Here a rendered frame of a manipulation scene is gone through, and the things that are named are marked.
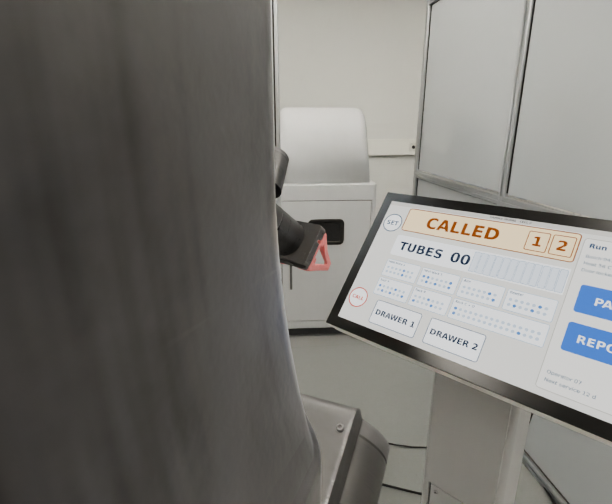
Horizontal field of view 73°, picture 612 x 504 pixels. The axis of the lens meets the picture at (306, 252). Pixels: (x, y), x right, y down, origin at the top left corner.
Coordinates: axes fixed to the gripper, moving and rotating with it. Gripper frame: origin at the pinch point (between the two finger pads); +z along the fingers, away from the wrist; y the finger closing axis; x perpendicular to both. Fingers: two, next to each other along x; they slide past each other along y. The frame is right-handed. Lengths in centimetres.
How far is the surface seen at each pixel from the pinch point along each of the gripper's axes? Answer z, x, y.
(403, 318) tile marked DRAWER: 14.6, 1.9, -11.0
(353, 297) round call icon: 14.7, 1.0, 0.5
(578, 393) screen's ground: 14.5, 4.1, -38.2
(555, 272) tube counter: 14.9, -12.4, -31.3
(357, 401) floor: 145, 26, 59
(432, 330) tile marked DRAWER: 14.6, 2.3, -16.6
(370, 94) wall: 197, -223, 191
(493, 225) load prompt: 15.1, -18.9, -20.0
